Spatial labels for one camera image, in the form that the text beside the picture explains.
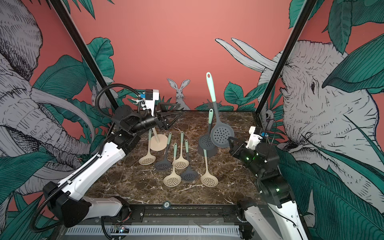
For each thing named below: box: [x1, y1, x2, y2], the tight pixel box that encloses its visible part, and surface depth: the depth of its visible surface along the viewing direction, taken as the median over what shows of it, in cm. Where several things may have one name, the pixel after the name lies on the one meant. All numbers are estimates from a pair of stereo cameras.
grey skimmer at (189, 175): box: [180, 139, 199, 182], surface depth 88 cm
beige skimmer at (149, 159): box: [138, 128, 156, 166], surface depth 93 cm
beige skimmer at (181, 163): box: [172, 131, 190, 170], surface depth 95 cm
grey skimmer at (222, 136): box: [206, 72, 235, 148], surface depth 64 cm
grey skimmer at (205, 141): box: [198, 108, 214, 151], surface depth 90 cm
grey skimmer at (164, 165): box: [154, 132, 172, 171], surface depth 92 cm
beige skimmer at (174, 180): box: [163, 142, 182, 188], surface depth 86 cm
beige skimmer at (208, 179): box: [200, 149, 219, 187], surface depth 87 cm
